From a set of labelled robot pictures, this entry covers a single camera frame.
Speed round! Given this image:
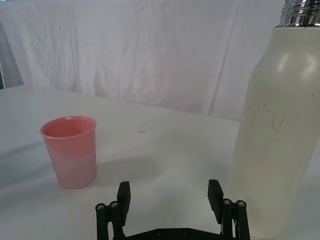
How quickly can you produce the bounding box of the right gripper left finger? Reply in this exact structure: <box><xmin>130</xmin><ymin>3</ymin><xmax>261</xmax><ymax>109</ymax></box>
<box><xmin>94</xmin><ymin>181</ymin><xmax>132</xmax><ymax>240</ymax></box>

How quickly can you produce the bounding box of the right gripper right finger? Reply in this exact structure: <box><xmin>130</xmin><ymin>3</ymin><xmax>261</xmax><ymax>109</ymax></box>
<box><xmin>207</xmin><ymin>179</ymin><xmax>249</xmax><ymax>240</ymax></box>

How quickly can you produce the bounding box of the white table cloth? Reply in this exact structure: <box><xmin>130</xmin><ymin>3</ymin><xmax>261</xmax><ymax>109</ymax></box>
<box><xmin>0</xmin><ymin>85</ymin><xmax>320</xmax><ymax>240</ymax></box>

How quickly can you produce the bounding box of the pink plastic cup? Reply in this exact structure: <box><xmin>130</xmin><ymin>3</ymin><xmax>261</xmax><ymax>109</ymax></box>
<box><xmin>39</xmin><ymin>115</ymin><xmax>98</xmax><ymax>190</ymax></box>

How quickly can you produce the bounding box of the cream vacuum bottle steel neck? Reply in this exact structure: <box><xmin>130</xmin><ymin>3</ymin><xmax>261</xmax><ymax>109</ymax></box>
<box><xmin>228</xmin><ymin>0</ymin><xmax>320</xmax><ymax>240</ymax></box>

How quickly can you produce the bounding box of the white curtain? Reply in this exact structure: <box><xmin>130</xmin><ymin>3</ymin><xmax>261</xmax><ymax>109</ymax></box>
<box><xmin>0</xmin><ymin>0</ymin><xmax>286</xmax><ymax>124</ymax></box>

